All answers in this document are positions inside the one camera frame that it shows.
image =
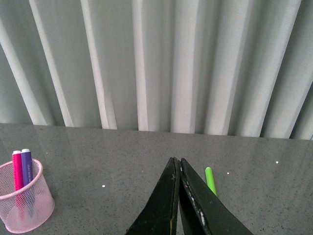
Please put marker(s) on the pink mesh pen cup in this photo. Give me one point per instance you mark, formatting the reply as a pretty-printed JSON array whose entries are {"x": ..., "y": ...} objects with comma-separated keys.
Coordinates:
[{"x": 26, "y": 209}]

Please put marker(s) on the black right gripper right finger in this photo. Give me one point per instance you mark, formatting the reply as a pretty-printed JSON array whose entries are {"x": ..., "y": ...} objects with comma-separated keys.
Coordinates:
[{"x": 202, "y": 213}]

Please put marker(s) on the pink highlighter pen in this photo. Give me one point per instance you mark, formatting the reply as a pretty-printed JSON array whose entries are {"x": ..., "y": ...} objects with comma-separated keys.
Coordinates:
[{"x": 18, "y": 181}]

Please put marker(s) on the white pleated curtain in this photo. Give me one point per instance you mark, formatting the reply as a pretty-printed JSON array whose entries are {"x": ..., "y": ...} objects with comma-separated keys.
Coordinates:
[{"x": 217, "y": 67}]

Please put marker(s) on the purple highlighter pen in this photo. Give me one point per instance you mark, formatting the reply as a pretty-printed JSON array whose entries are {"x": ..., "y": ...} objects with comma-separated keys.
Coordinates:
[{"x": 27, "y": 173}]

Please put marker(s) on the green highlighter pen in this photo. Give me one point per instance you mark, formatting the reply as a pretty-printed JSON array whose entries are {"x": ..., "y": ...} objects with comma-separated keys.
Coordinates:
[{"x": 210, "y": 180}]

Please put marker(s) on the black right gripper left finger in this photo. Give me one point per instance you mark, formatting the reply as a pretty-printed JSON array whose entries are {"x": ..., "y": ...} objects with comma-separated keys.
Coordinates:
[{"x": 159, "y": 216}]

